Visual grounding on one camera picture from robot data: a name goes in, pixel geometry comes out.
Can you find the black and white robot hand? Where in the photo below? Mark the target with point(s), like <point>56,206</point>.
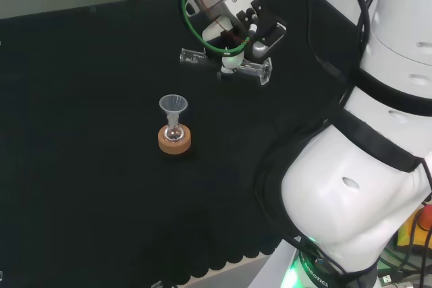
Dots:
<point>266,31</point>

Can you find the clear glass graduated cylinder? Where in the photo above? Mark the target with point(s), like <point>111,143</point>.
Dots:
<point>251,71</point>

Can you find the clear glass round-bottom flask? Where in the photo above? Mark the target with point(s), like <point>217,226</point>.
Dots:
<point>173,135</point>

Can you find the clear plastic funnel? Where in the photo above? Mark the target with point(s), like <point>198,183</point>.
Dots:
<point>173,103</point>

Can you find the black bench cloth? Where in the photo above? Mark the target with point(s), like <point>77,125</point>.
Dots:
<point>84,133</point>

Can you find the yellow stop button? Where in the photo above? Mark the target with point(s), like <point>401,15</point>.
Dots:
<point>406,234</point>

